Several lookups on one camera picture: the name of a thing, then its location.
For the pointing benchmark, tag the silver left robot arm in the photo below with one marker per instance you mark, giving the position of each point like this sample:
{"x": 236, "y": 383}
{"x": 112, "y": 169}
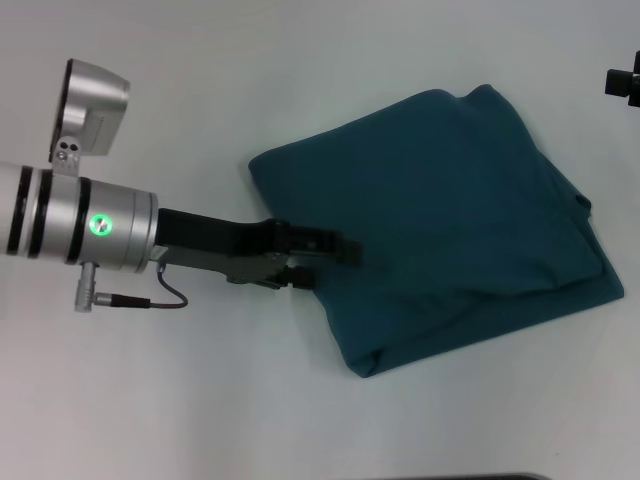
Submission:
{"x": 75, "y": 220}

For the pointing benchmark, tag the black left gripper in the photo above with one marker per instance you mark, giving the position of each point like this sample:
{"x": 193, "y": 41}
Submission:
{"x": 215, "y": 245}

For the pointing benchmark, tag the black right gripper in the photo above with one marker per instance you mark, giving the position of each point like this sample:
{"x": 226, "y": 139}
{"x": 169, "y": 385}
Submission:
{"x": 635, "y": 80}

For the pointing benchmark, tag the teal blue printed T-shirt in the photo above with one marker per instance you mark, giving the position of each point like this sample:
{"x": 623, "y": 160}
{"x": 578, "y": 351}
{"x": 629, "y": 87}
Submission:
{"x": 425, "y": 225}

